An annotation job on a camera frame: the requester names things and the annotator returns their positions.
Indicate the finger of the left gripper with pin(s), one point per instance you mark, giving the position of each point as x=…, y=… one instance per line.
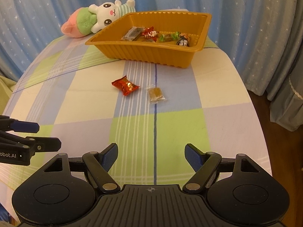
x=40, y=144
x=10, y=124

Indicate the pale green cushion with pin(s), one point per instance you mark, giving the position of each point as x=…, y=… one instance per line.
x=6, y=88

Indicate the blue star curtain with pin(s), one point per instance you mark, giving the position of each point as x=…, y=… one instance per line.
x=261, y=37

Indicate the white bunny carrot plush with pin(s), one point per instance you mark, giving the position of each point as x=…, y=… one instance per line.
x=92, y=19

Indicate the checkered pastel tablecloth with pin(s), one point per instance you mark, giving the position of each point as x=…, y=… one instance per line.
x=67, y=90

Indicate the red white candy wrapper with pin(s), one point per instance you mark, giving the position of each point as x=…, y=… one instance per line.
x=150, y=34

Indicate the red foil candy wrapper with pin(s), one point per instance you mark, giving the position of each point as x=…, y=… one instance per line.
x=126, y=86

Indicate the clear black seaweed packet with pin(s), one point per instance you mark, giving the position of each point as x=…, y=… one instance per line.
x=133, y=33

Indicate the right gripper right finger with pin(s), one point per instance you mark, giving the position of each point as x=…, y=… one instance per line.
x=205, y=166

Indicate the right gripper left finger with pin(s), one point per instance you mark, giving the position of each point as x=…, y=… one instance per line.
x=98, y=165

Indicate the grey lace-trimmed curtain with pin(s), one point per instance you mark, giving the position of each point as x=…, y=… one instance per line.
x=285, y=89

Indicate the orange plastic tray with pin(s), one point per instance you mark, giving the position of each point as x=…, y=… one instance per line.
x=109, y=42

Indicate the green candy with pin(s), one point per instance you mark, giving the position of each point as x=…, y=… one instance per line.
x=169, y=37

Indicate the brown candy clear wrapper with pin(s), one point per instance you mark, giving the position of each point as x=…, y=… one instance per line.
x=154, y=94

